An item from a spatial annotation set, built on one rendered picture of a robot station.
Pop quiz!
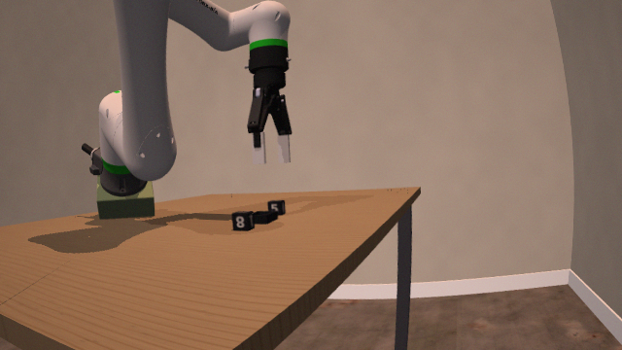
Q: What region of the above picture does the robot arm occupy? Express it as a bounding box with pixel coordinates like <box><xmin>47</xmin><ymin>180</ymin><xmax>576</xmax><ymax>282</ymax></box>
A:
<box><xmin>82</xmin><ymin>0</ymin><xmax>291</xmax><ymax>196</ymax></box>

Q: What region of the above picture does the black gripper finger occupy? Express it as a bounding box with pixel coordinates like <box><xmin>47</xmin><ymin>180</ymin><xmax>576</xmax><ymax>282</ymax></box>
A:
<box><xmin>269</xmin><ymin>94</ymin><xmax>292</xmax><ymax>163</ymax></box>
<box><xmin>247</xmin><ymin>87</ymin><xmax>277</xmax><ymax>164</ymax></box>

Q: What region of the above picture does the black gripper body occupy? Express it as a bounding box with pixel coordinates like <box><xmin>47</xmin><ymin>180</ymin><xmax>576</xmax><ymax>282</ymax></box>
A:
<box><xmin>254</xmin><ymin>70</ymin><xmax>286</xmax><ymax>112</ymax></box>

